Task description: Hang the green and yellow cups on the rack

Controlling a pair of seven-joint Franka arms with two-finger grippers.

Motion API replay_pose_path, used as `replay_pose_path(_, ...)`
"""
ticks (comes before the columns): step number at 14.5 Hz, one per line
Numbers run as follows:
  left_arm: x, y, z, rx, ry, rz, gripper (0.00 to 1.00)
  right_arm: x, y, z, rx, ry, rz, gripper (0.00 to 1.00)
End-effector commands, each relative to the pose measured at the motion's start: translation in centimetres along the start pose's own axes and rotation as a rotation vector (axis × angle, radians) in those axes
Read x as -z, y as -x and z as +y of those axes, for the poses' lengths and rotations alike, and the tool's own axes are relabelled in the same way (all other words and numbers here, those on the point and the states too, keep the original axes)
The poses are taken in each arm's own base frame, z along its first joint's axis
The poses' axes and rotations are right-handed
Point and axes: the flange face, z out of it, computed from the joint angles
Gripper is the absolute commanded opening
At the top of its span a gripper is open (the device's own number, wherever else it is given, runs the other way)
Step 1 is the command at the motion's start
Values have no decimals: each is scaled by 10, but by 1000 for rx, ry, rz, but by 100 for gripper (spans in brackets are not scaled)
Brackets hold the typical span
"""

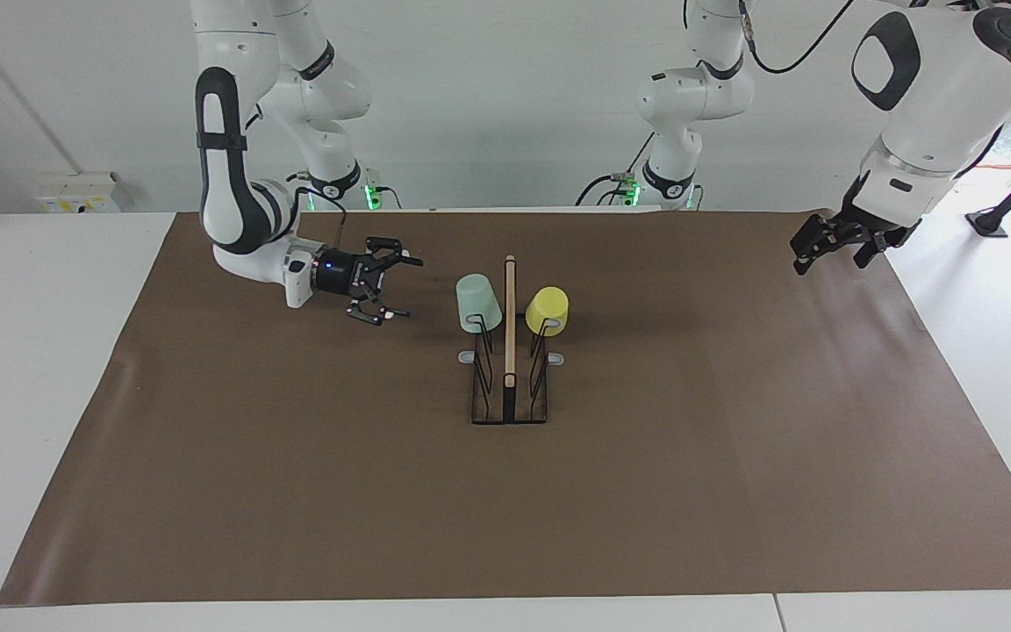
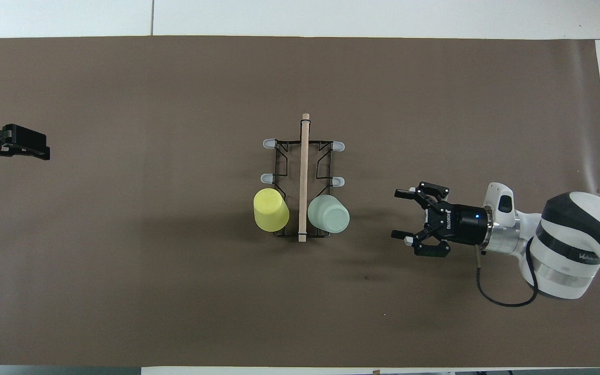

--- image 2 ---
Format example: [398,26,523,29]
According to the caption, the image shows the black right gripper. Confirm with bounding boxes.
[391,181,491,258]

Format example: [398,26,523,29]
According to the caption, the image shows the pale green plastic cup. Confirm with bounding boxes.
[307,194,351,233]

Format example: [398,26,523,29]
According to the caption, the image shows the yellow plastic cup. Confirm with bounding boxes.
[253,188,291,233]

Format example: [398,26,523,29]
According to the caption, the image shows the brown table mat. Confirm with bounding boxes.
[0,35,600,368]

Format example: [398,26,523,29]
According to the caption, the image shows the black wire cup rack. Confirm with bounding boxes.
[260,113,346,243]

